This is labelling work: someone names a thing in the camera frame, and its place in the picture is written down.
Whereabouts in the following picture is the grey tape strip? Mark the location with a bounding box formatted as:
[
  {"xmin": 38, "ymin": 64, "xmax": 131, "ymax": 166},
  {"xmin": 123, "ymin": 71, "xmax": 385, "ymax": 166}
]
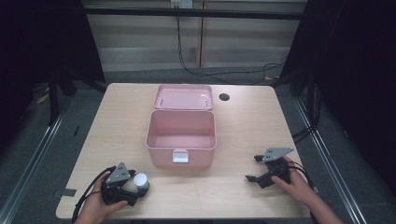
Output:
[{"xmin": 53, "ymin": 188, "xmax": 78, "ymax": 198}]

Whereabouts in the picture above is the right hand-held gripper black cable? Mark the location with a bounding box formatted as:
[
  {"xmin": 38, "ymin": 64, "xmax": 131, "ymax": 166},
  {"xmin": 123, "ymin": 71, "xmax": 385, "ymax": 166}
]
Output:
[{"xmin": 288, "ymin": 161, "xmax": 316, "ymax": 190}]

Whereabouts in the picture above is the left hand-held gripper black cable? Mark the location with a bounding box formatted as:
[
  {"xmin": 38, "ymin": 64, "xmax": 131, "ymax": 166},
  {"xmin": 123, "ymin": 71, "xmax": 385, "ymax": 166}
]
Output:
[{"xmin": 71, "ymin": 166, "xmax": 117, "ymax": 224}]

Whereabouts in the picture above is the yellow floor scrap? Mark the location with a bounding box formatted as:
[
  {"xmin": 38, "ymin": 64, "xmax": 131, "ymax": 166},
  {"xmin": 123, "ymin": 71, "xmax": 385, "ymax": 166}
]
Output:
[{"xmin": 35, "ymin": 92, "xmax": 50, "ymax": 105}]

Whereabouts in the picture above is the hand-held gripper black cable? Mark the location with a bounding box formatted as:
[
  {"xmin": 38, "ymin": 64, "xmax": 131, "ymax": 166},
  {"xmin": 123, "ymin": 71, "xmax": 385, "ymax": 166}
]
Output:
[
  {"xmin": 288, "ymin": 161, "xmax": 316, "ymax": 190},
  {"xmin": 71, "ymin": 166, "xmax": 117, "ymax": 224}
]

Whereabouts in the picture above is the white grey cylinder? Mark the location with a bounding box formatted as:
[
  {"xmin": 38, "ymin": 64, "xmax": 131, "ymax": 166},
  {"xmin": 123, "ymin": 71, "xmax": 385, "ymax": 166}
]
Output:
[{"xmin": 133, "ymin": 173, "xmax": 150, "ymax": 197}]

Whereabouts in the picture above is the metal floor rail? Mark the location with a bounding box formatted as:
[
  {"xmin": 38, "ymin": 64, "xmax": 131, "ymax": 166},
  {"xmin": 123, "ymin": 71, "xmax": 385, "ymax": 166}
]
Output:
[
  {"xmin": 0, "ymin": 101, "xmax": 74, "ymax": 224},
  {"xmin": 293, "ymin": 97, "xmax": 366, "ymax": 224}
]

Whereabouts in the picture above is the black floor cable bundle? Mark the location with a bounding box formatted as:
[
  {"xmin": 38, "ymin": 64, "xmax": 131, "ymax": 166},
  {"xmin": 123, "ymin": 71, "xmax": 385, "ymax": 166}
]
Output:
[{"xmin": 291, "ymin": 83, "xmax": 322, "ymax": 145}]

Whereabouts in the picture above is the black metal stand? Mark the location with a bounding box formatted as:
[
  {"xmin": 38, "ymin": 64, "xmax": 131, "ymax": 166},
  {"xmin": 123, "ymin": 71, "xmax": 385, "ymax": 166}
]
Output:
[{"xmin": 47, "ymin": 69, "xmax": 61, "ymax": 126}]

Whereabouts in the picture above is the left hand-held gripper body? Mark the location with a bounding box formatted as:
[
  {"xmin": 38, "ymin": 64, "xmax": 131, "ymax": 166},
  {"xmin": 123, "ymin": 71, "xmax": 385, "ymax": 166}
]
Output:
[{"xmin": 100, "ymin": 161, "xmax": 139, "ymax": 207}]

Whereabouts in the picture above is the person's left hand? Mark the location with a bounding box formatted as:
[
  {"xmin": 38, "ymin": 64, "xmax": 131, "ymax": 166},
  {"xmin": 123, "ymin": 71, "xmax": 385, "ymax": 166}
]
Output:
[{"xmin": 74, "ymin": 173, "xmax": 129, "ymax": 222}]

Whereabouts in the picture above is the person's right hand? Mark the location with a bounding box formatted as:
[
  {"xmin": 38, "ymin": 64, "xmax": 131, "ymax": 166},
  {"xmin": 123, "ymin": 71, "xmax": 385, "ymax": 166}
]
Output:
[{"xmin": 270, "ymin": 155, "xmax": 316, "ymax": 209}]

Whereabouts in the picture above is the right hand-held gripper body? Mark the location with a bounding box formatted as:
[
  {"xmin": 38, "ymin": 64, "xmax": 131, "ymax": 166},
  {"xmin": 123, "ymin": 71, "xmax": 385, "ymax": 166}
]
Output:
[{"xmin": 257, "ymin": 147, "xmax": 295, "ymax": 189}]

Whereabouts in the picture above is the black horizontal frame bar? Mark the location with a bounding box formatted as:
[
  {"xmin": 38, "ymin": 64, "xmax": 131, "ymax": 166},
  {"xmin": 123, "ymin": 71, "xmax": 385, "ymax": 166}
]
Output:
[{"xmin": 83, "ymin": 7, "xmax": 304, "ymax": 21}]

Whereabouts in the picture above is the black wall cable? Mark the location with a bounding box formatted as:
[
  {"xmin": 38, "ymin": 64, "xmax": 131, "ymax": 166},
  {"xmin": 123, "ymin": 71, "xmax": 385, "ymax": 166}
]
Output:
[{"xmin": 176, "ymin": 7, "xmax": 286, "ymax": 86}]

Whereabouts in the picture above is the pink plastic box with lid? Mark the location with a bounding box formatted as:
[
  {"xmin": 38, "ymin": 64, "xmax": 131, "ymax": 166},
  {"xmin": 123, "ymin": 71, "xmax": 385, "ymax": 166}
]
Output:
[{"xmin": 145, "ymin": 84, "xmax": 218, "ymax": 171}]

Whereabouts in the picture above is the black curtain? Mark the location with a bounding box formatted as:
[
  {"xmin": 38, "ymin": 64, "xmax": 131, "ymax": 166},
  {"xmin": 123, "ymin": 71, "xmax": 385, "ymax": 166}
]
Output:
[
  {"xmin": 279, "ymin": 0, "xmax": 396, "ymax": 195},
  {"xmin": 0, "ymin": 0, "xmax": 106, "ymax": 153}
]

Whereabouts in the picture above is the white wall socket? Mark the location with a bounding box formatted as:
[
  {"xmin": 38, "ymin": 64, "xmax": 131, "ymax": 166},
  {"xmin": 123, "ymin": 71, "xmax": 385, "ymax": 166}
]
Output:
[{"xmin": 170, "ymin": 0, "xmax": 194, "ymax": 9}]

